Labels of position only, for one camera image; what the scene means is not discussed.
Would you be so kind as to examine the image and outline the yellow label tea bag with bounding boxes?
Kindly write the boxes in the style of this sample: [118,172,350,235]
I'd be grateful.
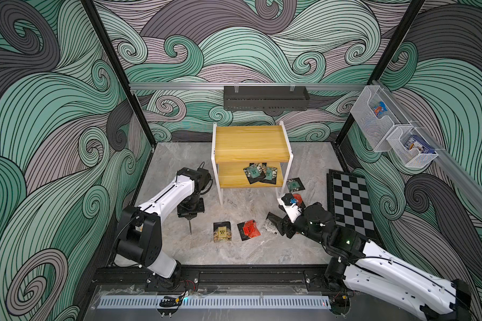
[213,221,232,243]

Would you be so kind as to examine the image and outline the green label tea bag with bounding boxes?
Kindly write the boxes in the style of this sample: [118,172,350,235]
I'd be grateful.
[243,163,266,184]

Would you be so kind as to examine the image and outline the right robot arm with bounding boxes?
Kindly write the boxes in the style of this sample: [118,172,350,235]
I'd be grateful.
[266,202,473,320]

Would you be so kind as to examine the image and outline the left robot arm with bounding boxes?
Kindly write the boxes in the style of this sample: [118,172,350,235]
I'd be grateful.
[114,167,212,279]

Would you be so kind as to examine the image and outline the white metal wooden shelf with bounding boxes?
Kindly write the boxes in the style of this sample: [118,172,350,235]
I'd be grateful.
[211,121,294,204]

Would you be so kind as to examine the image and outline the black chessboard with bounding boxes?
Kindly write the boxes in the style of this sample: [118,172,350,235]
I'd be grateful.
[326,169,382,245]

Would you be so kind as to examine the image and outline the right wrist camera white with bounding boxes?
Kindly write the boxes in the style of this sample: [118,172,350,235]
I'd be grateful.
[277,193,305,222]

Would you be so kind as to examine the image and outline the black wire mesh basket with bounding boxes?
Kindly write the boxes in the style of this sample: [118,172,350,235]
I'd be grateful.
[223,86,311,114]

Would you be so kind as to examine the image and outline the white slotted cable duct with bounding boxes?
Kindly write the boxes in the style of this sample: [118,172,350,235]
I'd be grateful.
[97,295,331,310]

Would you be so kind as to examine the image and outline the aluminium wall rail back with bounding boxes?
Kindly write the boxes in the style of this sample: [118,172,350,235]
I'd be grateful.
[129,82,365,92]

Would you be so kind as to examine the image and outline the aluminium wall rail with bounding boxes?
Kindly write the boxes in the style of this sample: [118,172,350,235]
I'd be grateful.
[372,80,482,215]
[129,82,365,92]

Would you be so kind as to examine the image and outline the clear wall bin upper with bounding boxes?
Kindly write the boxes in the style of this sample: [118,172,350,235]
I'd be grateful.
[351,86,398,152]

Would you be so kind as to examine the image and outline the clear wall bin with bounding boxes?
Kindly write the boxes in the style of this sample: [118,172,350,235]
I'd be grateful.
[351,86,398,152]
[386,125,438,169]

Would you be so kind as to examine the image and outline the clear wall bin lower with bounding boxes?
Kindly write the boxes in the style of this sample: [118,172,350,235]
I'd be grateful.
[386,125,438,169]

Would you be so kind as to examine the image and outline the black frame post left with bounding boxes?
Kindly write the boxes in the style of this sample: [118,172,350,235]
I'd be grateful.
[81,0,157,150]

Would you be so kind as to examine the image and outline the black frame post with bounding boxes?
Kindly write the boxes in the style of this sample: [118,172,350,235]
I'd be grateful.
[335,0,427,145]
[81,0,157,150]

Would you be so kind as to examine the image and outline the aluminium wall rail right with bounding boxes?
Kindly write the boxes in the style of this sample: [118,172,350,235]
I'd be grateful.
[372,80,482,215]

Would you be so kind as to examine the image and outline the black frame post right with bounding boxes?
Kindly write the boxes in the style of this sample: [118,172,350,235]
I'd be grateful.
[335,0,427,145]

